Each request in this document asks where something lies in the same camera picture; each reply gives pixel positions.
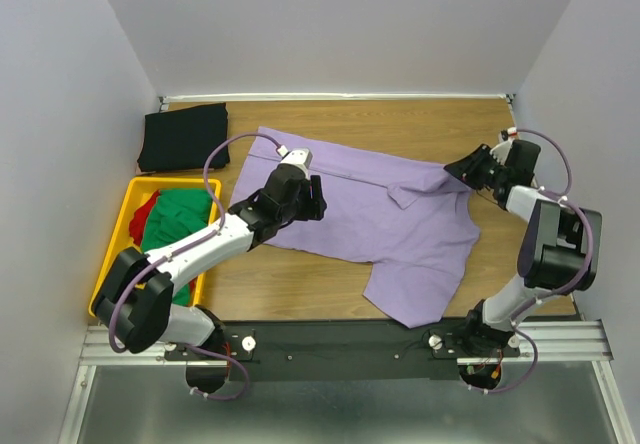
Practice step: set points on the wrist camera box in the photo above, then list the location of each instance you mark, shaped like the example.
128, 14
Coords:
519, 157
298, 157

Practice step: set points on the green t shirt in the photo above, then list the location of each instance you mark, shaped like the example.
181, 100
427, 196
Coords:
177, 213

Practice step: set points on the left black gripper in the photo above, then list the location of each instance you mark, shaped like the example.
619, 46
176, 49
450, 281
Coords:
316, 207

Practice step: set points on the folded black t shirt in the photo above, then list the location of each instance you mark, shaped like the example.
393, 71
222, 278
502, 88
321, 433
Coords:
182, 140

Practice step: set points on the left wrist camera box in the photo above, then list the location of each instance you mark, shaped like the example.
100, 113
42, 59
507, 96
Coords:
298, 157

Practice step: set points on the purple t shirt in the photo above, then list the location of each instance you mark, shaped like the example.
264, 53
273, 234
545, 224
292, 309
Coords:
408, 218

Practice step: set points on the red t shirt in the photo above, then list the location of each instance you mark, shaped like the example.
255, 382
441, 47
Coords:
138, 222

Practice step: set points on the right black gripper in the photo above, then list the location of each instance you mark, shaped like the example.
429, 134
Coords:
466, 167

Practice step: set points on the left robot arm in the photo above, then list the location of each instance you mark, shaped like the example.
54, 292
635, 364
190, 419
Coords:
135, 301

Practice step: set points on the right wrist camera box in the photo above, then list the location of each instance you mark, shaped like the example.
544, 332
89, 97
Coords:
519, 157

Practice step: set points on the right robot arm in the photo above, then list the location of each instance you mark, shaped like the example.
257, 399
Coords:
559, 252

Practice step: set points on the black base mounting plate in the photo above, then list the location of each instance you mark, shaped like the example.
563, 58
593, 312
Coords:
333, 350

